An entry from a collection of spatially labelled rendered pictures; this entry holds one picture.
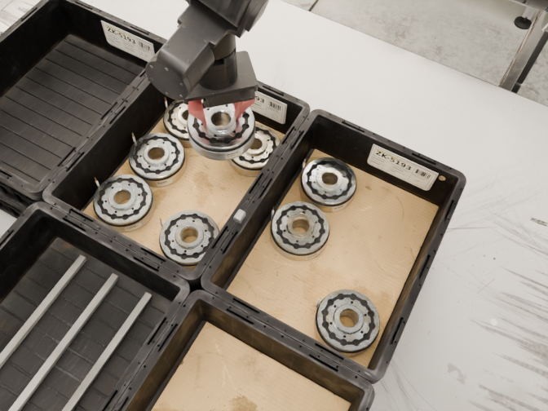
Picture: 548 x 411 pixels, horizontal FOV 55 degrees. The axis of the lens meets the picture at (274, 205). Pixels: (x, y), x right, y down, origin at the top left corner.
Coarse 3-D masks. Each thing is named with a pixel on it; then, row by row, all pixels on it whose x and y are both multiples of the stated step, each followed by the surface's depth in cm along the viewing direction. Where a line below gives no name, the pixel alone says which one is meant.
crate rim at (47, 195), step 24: (288, 96) 97; (96, 144) 90; (288, 144) 92; (72, 168) 87; (264, 168) 89; (48, 192) 85; (72, 216) 83; (120, 240) 81; (216, 240) 82; (168, 264) 80
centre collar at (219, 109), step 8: (208, 112) 80; (216, 112) 80; (224, 112) 80; (232, 112) 80; (208, 120) 79; (232, 120) 79; (208, 128) 79; (216, 128) 78; (224, 128) 78; (232, 128) 79
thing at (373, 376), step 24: (312, 120) 95; (336, 120) 95; (384, 144) 93; (264, 192) 87; (456, 192) 88; (432, 240) 84; (216, 264) 80; (216, 288) 78; (264, 312) 77; (408, 312) 78; (288, 336) 75; (336, 360) 74; (384, 360) 74
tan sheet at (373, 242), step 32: (288, 192) 99; (384, 192) 100; (352, 224) 96; (384, 224) 96; (416, 224) 97; (256, 256) 92; (320, 256) 92; (352, 256) 93; (384, 256) 93; (416, 256) 93; (256, 288) 89; (288, 288) 89; (320, 288) 90; (352, 288) 90; (384, 288) 90; (288, 320) 87; (384, 320) 87
